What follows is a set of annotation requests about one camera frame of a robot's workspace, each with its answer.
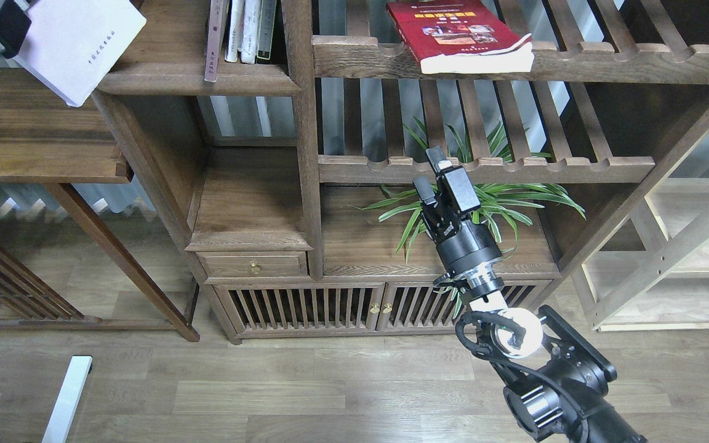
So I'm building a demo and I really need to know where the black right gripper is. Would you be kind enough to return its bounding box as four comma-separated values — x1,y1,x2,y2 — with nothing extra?
413,146,504,287

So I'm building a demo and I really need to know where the white book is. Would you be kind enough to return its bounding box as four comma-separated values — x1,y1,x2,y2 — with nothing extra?
224,0,246,63
14,1,146,107
240,0,262,64

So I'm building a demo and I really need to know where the red book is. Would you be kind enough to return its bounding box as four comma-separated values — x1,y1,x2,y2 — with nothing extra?
386,1,534,74

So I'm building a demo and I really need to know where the dark maroon book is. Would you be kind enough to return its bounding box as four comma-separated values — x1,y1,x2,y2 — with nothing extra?
204,1,228,83

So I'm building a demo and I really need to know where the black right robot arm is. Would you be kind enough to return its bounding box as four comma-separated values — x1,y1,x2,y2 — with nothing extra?
414,146,645,442

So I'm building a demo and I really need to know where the light wooden shelf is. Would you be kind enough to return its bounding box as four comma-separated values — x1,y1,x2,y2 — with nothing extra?
570,86,709,334

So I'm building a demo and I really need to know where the white plant pot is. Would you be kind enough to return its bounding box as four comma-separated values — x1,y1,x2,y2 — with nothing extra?
422,207,441,244

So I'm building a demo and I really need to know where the green spider plant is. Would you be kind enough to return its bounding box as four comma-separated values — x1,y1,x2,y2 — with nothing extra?
356,117,586,314

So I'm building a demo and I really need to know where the dark wooden side table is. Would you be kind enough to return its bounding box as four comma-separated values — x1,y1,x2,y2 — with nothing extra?
0,68,199,342

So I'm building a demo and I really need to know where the right slatted cabinet door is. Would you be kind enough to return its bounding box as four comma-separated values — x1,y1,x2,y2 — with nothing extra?
379,282,553,333

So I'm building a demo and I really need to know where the slatted cabinet door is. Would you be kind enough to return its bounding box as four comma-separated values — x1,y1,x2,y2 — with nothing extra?
215,283,385,338
379,282,553,333

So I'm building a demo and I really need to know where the dark wooden bookshelf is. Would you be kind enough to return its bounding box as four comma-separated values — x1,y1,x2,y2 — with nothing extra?
93,1,709,343

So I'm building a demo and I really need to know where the left slatted cabinet door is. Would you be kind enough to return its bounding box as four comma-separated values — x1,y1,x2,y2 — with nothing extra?
215,283,385,338

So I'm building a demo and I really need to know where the small wooden drawer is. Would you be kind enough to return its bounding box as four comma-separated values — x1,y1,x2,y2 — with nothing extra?
197,250,308,277

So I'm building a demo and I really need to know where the dark upright book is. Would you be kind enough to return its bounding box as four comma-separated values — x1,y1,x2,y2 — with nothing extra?
256,0,278,64

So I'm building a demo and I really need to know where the dark slatted wooden rack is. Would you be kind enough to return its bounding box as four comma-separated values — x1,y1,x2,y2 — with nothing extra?
0,247,109,330

